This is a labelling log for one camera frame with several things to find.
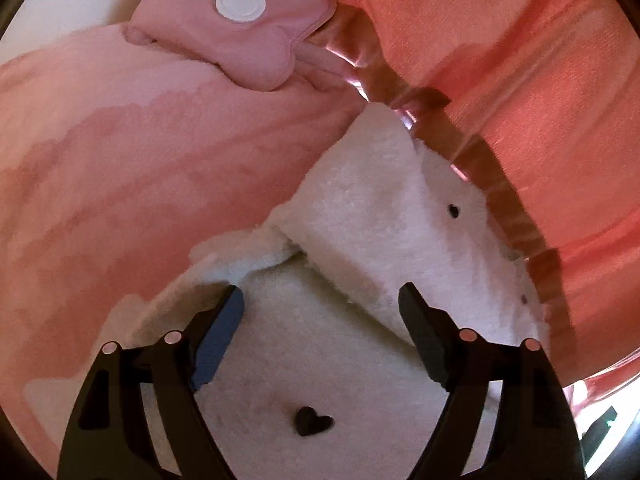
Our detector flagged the white fleece heart garment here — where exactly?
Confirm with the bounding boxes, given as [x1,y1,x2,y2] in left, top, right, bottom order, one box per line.
[24,102,551,480]

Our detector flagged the pink bed blanket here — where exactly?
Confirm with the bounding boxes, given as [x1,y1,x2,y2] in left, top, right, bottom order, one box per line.
[0,22,371,476]

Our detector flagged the orange curtain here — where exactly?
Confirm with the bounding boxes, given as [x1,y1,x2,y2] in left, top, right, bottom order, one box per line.
[314,0,639,400]

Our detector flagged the pink pouch with white button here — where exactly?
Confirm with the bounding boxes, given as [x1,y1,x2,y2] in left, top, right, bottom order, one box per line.
[125,0,355,91]

